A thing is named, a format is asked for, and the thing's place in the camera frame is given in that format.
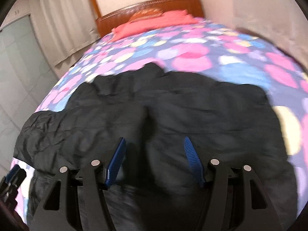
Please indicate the black puffer jacket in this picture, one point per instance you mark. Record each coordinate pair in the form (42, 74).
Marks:
(154, 111)

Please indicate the wooden headboard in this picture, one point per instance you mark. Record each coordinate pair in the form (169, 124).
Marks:
(106, 23)

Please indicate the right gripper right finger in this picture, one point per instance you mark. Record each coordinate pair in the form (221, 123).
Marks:
(235, 198)

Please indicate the orange embroidered pillow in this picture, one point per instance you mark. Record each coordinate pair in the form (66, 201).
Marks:
(148, 13)

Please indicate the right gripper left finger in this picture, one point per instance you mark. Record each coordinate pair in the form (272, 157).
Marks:
(59, 208)

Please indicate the frosted glass wardrobe doors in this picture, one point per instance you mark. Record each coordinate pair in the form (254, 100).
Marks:
(26, 79)

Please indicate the beige side curtain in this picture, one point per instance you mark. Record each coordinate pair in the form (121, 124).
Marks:
(281, 22)

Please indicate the colourful circle-pattern bedspread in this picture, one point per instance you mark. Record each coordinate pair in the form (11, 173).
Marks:
(213, 51)

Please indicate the red blanket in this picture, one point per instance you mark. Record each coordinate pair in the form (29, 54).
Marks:
(167, 19)

